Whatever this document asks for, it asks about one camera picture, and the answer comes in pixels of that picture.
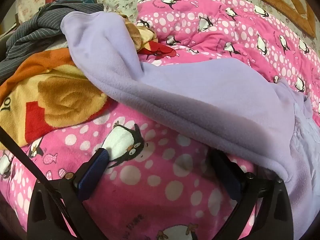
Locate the yellow orange cartoon towel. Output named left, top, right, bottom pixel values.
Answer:
left=0, top=15, right=178, bottom=148

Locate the grey striped garment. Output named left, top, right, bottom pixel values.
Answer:
left=0, top=2, right=104, bottom=80

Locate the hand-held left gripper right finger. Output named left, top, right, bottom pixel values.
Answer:
left=207, top=149, right=294, bottom=240

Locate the pink penguin print blanket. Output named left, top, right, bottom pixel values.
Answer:
left=0, top=0, right=320, bottom=240

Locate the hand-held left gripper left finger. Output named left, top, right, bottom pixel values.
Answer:
left=27, top=148, right=110, bottom=240

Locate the purple fleece jacket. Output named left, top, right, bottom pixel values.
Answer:
left=60, top=11, right=320, bottom=240

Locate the black cable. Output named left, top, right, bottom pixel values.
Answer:
left=0, top=127, right=78, bottom=233

